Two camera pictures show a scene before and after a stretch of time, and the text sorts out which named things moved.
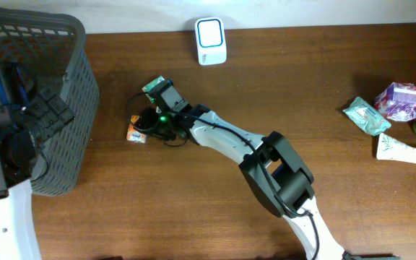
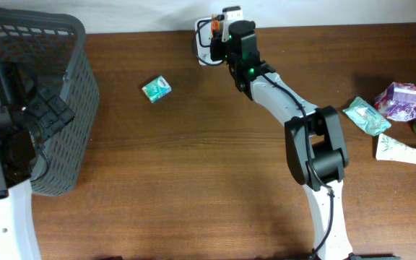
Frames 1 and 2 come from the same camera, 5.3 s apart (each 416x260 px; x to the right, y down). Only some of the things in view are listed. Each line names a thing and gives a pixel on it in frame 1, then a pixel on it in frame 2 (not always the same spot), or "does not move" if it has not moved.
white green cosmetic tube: (391, 149) does not move
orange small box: (133, 134) → (215, 24)
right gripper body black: (162, 123) → (219, 47)
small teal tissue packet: (156, 84) does not move
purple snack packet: (402, 102) does not move
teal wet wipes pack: (367, 116) does not move
